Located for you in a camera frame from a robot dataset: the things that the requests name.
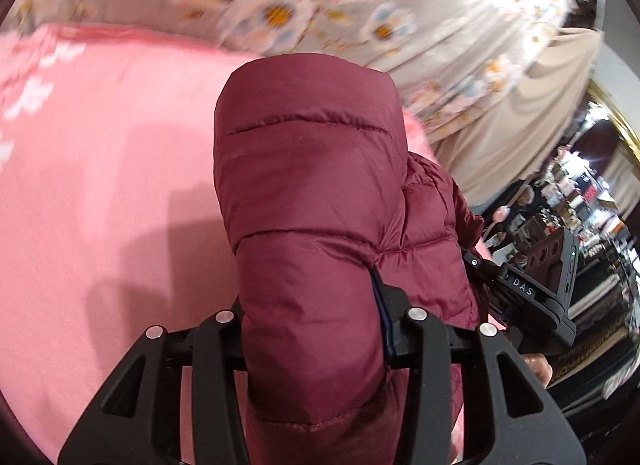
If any maroon puffer jacket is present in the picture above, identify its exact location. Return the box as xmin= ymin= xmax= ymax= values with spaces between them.
xmin=212 ymin=56 xmax=493 ymax=465

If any pink blanket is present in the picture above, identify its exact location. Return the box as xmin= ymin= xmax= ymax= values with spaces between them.
xmin=0 ymin=22 xmax=501 ymax=465

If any gold frame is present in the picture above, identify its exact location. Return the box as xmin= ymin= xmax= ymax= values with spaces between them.
xmin=587 ymin=80 xmax=640 ymax=156

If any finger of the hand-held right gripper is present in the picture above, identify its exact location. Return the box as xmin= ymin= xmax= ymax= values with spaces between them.
xmin=462 ymin=249 xmax=502 ymax=291

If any person's right hand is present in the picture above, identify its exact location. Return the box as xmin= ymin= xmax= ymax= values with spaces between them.
xmin=522 ymin=353 xmax=554 ymax=389

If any cluttered shelf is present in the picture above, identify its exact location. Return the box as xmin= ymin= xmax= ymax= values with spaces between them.
xmin=480 ymin=105 xmax=640 ymax=296

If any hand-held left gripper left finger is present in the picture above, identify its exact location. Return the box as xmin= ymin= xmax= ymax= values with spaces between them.
xmin=57 ymin=297 xmax=249 ymax=465

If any grey floral bedsheet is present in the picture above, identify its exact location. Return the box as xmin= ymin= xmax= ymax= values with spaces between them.
xmin=10 ymin=0 xmax=601 ymax=146

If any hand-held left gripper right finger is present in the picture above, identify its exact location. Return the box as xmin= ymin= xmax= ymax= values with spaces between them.
xmin=371 ymin=270 xmax=585 ymax=465

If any beige cloth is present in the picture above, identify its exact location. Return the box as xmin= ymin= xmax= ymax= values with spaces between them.
xmin=432 ymin=28 xmax=608 ymax=208

